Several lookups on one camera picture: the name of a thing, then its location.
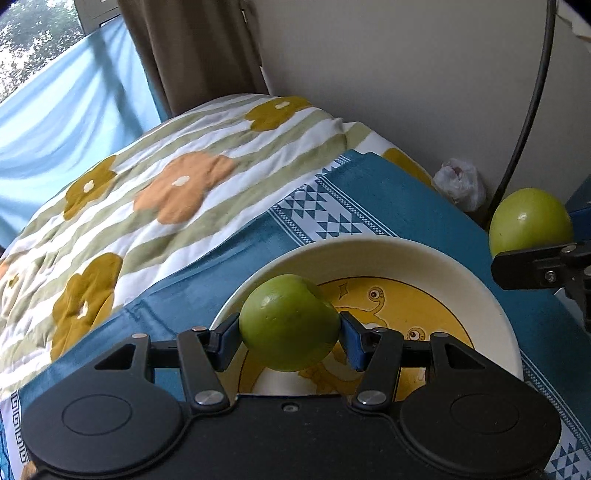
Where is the white plastic bag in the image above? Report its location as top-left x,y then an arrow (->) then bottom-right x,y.
433,159 -> 487,212

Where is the black cable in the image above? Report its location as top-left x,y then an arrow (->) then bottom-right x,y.
489,0 -> 558,213

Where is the floral striped duvet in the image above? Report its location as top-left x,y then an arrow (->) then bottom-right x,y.
1,94 -> 432,397

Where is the cream bowl with yellow print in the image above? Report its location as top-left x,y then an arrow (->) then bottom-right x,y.
211,235 -> 523,398

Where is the green apple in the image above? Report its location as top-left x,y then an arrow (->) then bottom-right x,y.
489,188 -> 574,257
239,274 -> 341,372

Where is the blue patterned tablecloth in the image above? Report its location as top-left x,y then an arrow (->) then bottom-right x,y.
1,151 -> 590,479

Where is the light blue window cloth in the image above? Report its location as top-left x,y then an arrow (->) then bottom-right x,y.
1,18 -> 165,246

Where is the window frame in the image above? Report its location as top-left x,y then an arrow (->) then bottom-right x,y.
74,0 -> 120,35

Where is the brown right curtain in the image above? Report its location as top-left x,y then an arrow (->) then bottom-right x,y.
118,1 -> 267,116

